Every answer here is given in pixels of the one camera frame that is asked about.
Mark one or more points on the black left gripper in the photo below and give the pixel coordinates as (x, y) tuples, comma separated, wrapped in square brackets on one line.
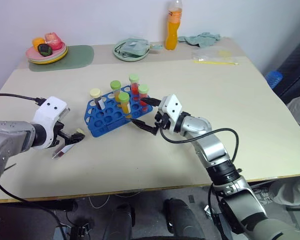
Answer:
[(57, 133)]

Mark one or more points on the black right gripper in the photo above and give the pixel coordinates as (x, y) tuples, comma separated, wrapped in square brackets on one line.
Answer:
[(163, 121)]

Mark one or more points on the clear yellow-capped test tube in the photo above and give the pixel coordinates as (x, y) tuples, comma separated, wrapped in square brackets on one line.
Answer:
[(62, 151)]

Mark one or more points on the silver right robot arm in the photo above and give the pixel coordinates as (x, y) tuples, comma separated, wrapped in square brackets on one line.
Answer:
[(207, 146)]

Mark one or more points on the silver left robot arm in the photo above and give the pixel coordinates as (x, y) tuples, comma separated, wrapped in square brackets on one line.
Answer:
[(7, 135)]

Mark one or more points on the green-capped orange-red test tube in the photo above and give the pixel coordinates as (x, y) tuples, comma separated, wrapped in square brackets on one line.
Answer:
[(143, 93)]

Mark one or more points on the green-capped yellow test tube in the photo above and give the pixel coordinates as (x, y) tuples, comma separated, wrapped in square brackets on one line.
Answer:
[(125, 102)]

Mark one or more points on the green-capped red test tube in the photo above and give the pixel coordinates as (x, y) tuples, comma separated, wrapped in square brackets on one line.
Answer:
[(134, 83)]

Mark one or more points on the blue test tube rack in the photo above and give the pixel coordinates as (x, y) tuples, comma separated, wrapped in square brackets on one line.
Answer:
[(107, 120)]

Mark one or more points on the yellow-capped dark-filled test tube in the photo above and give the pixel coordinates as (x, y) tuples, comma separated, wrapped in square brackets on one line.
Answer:
[(97, 97)]

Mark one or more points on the green-capped orange tube left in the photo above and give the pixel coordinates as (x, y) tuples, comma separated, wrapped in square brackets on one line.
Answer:
[(115, 88)]

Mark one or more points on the pale green round plate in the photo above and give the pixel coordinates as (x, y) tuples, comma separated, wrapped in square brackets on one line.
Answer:
[(130, 58)]

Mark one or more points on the pale green pouch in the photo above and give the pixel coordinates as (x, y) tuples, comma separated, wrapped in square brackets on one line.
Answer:
[(135, 47)]

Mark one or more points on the yellow plate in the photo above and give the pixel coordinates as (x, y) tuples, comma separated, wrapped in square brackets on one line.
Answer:
[(47, 62)]

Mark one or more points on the green placemat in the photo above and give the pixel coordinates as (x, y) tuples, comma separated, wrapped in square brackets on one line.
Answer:
[(80, 56)]

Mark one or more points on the light green plate in stack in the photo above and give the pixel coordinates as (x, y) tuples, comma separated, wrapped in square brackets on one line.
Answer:
[(61, 55)]

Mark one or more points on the yellow thin stick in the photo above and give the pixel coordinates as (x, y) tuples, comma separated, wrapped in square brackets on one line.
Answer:
[(215, 62)]

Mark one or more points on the orange drink bottle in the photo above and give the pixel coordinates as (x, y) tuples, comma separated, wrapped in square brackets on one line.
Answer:
[(172, 32)]

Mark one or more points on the clear plastic bag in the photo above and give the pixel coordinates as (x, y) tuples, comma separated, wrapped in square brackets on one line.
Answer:
[(212, 55)]

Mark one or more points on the dark green toy fruit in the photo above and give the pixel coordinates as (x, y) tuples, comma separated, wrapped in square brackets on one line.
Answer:
[(45, 49)]

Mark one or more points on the green cloth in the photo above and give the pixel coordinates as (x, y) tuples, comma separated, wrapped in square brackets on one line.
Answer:
[(202, 40)]

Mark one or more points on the pink plate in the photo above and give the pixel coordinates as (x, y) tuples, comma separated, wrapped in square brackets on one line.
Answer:
[(31, 53)]

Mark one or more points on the dark rounded shape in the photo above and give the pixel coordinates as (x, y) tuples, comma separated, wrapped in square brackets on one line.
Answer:
[(120, 222), (182, 220)]

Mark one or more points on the orange toy fruit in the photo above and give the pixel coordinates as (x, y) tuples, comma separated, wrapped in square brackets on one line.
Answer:
[(37, 42)]

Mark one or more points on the black chair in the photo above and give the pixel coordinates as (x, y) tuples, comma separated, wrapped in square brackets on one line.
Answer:
[(297, 67)]

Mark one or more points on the white crumpled cloth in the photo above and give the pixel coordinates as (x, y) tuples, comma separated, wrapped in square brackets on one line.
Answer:
[(287, 192)]

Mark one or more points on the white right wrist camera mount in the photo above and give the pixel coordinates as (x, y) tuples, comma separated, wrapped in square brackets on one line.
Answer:
[(171, 105)]

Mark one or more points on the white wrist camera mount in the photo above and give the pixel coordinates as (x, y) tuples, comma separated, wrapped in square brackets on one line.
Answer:
[(50, 110), (171, 105)]

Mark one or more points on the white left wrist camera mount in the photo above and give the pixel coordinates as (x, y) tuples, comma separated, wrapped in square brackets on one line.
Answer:
[(50, 110)]

